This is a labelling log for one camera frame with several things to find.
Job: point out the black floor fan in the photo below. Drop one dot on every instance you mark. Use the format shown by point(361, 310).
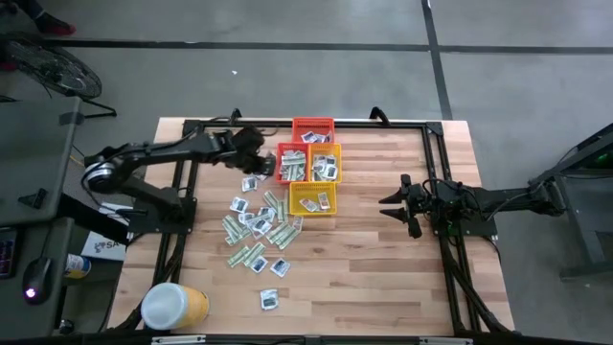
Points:
point(57, 72)

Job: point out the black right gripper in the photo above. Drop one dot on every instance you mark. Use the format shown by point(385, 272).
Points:
point(416, 201)

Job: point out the silver bracket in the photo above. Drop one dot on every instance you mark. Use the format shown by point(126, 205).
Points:
point(445, 341)
point(177, 339)

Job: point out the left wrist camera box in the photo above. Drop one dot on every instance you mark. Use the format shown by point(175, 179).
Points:
point(249, 136)

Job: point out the blue and yellow can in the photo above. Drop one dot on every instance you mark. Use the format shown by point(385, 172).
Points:
point(76, 266)

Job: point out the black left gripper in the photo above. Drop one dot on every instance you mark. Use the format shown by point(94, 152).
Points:
point(254, 160)

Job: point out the dark keyboard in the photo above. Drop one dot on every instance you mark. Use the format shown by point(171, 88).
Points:
point(7, 254)

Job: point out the yellow tub with white lid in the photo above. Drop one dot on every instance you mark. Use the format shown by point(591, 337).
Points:
point(167, 306)

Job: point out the narrow pale strip packet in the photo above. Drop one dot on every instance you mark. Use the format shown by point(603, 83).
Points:
point(297, 223)

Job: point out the orange-red plastic basket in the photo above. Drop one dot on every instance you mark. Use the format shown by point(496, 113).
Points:
point(299, 127)
point(279, 165)

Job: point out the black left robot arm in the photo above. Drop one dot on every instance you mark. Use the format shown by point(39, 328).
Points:
point(158, 151)

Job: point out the white printed box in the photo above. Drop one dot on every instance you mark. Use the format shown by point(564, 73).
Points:
point(103, 246)

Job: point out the yellow plastic basket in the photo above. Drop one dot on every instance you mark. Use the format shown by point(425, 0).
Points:
point(339, 163)
point(297, 191)

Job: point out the person's foot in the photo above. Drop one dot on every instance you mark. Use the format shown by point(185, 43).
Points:
point(52, 25)
point(6, 65)

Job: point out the grey desk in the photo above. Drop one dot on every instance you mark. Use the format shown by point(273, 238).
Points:
point(29, 153)

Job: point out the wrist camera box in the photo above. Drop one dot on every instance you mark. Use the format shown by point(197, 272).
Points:
point(249, 136)
point(420, 197)

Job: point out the grey metal cart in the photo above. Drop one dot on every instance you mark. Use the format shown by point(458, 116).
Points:
point(598, 225)

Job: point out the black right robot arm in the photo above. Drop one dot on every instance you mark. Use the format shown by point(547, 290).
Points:
point(503, 201)

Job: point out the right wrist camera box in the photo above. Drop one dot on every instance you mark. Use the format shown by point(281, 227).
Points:
point(420, 197)

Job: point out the small black bracket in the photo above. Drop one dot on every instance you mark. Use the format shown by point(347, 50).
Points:
point(34, 201)

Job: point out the person's leg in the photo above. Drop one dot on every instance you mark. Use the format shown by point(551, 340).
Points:
point(29, 6)

